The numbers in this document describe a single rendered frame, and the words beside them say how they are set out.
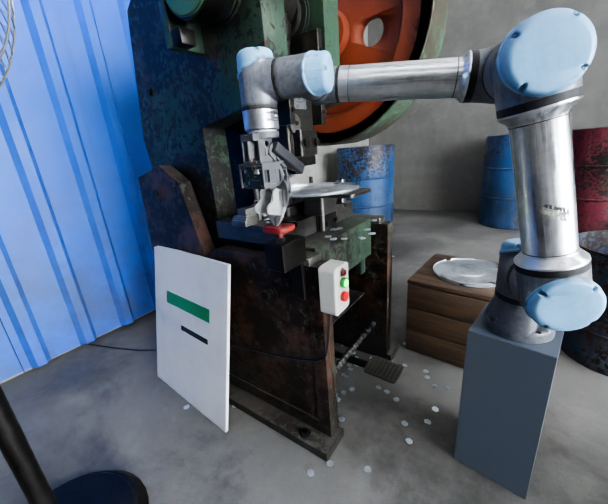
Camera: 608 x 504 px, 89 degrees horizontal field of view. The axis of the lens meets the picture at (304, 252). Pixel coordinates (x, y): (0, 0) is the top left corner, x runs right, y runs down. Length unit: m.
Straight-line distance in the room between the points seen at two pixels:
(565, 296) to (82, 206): 1.92
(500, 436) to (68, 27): 2.31
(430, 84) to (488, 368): 0.69
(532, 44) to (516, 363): 0.65
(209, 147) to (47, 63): 1.01
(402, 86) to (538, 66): 0.25
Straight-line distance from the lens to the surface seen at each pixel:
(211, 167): 1.13
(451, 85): 0.77
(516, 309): 0.89
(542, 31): 0.64
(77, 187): 1.94
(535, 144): 0.66
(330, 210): 1.06
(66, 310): 2.00
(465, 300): 1.36
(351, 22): 1.46
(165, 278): 1.38
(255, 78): 0.70
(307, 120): 1.12
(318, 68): 0.66
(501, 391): 0.98
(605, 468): 1.36
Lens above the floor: 0.92
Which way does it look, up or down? 19 degrees down
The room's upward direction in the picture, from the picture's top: 5 degrees counter-clockwise
